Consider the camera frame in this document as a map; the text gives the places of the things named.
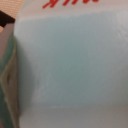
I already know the light blue milk carton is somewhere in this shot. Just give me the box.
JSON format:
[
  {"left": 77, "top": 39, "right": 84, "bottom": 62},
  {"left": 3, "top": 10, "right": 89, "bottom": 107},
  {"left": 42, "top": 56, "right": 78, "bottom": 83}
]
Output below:
[{"left": 14, "top": 0, "right": 128, "bottom": 128}]

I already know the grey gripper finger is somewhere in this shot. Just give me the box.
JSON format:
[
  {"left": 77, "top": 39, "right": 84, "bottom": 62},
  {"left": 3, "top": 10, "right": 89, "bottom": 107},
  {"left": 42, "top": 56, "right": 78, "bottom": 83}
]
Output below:
[{"left": 0, "top": 24, "right": 19, "bottom": 128}]

